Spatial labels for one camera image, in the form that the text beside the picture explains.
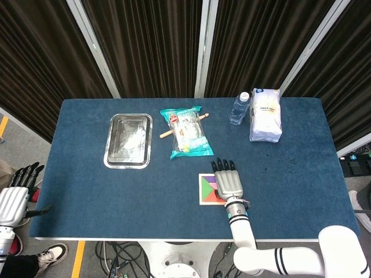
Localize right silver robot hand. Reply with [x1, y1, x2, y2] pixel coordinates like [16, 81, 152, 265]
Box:
[210, 157, 244, 201]

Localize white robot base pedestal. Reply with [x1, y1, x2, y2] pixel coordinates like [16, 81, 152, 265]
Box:
[136, 242, 221, 278]

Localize white paper bag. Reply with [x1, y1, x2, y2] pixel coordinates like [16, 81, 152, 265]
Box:
[249, 87, 283, 143]

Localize black floor cables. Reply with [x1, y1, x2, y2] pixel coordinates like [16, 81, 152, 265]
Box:
[95, 242, 153, 278]
[213, 242, 241, 278]

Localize teal snack bag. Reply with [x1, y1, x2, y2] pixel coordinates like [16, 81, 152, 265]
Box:
[160, 105, 214, 160]

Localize dark brown curtain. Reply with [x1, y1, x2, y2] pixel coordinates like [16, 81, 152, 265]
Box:
[0, 0, 114, 142]
[204, 0, 337, 98]
[81, 0, 203, 98]
[282, 0, 371, 151]

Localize blue table cloth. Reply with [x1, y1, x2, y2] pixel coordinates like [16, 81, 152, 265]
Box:
[30, 97, 362, 241]

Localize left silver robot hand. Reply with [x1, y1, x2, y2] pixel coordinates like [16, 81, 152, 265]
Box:
[0, 162, 53, 228]

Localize wooden tangram frame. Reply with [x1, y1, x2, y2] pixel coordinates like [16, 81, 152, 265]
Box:
[198, 173, 228, 206]

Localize black equipment box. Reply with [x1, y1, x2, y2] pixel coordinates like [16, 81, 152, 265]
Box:
[339, 153, 371, 177]

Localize green triangle tangram piece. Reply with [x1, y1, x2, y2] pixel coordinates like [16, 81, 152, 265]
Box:
[202, 177, 217, 202]

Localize black trouser leg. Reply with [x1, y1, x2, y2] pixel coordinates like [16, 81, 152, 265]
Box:
[0, 253, 40, 278]

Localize clear water bottle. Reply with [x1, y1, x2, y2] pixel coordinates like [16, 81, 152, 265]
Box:
[229, 92, 251, 126]

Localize white and black sneaker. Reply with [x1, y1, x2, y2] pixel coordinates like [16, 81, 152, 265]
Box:
[36, 242, 70, 276]

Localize stainless steel tray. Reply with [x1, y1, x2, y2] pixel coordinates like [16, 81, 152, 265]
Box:
[103, 113, 154, 170]

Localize white partition post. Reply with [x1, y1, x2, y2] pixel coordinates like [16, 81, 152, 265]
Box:
[194, 0, 219, 98]
[279, 0, 353, 93]
[66, 0, 121, 99]

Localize wooden rolling pin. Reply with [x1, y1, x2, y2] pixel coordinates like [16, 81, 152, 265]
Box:
[159, 112, 210, 139]

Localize grey shoe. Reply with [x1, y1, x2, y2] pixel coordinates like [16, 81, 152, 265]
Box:
[347, 189, 371, 226]

